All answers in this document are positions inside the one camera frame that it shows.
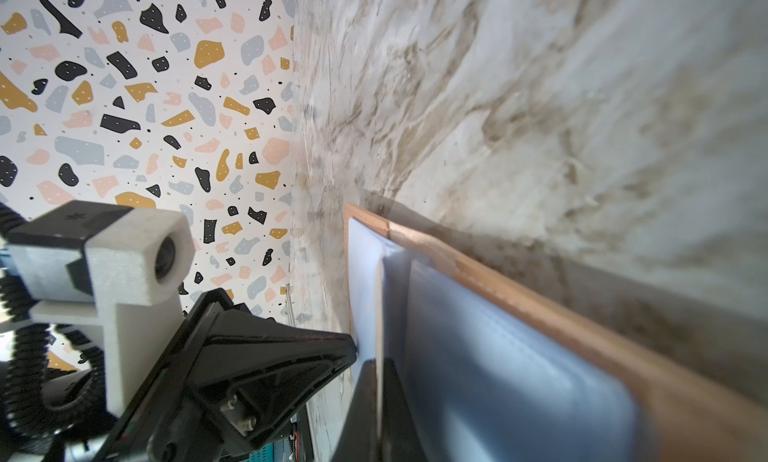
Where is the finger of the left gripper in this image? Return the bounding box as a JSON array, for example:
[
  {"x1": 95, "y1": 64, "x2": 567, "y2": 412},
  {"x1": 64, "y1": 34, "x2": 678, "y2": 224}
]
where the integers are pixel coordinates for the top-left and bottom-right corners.
[{"x1": 94, "y1": 289, "x2": 356, "y2": 461}]

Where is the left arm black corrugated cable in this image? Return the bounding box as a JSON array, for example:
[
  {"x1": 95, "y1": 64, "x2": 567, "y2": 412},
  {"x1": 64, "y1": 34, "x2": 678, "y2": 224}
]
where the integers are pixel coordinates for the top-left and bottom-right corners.
[{"x1": 0, "y1": 203, "x2": 109, "y2": 439}]

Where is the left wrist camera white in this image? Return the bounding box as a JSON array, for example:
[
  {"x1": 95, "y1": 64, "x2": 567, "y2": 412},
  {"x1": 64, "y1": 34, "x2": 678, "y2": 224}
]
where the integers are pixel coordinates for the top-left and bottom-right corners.
[{"x1": 4, "y1": 200, "x2": 195, "y2": 416}]

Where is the tan leather card holder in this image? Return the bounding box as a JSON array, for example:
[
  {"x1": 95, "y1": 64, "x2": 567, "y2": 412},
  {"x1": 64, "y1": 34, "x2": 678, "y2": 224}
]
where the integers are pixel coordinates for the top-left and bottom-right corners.
[{"x1": 343, "y1": 204, "x2": 767, "y2": 461}]

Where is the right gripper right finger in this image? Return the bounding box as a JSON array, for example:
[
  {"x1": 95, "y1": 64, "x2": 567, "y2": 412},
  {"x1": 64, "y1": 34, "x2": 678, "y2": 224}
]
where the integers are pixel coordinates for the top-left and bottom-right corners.
[{"x1": 381, "y1": 359, "x2": 427, "y2": 462}]

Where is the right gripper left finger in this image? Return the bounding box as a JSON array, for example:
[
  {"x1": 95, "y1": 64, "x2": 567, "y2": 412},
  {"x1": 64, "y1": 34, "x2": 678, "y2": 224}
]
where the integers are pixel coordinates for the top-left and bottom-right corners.
[{"x1": 332, "y1": 359, "x2": 380, "y2": 462}]

